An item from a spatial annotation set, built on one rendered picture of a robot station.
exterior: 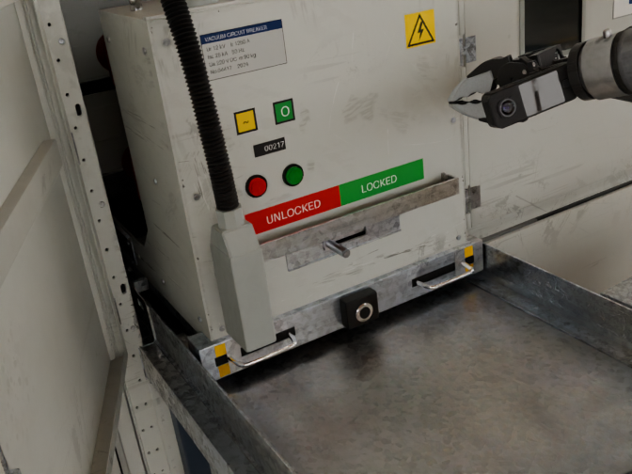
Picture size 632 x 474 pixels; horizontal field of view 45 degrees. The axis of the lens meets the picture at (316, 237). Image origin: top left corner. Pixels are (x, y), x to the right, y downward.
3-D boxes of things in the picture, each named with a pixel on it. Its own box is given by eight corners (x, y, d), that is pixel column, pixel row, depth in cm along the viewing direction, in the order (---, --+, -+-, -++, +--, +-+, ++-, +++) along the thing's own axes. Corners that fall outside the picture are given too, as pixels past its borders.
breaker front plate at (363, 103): (469, 251, 133) (459, -36, 113) (217, 352, 112) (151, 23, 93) (465, 249, 134) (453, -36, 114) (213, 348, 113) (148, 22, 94)
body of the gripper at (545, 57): (535, 104, 106) (617, 88, 97) (501, 122, 101) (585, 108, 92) (521, 51, 104) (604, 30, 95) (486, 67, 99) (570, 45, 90)
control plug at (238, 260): (278, 341, 105) (260, 226, 98) (246, 355, 103) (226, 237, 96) (254, 320, 111) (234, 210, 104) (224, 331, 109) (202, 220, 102)
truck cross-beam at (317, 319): (483, 270, 135) (482, 239, 133) (206, 385, 113) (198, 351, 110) (465, 260, 140) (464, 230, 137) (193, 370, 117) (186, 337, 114)
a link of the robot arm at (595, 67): (619, 102, 88) (603, 33, 86) (582, 108, 92) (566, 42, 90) (646, 85, 93) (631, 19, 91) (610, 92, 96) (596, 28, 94)
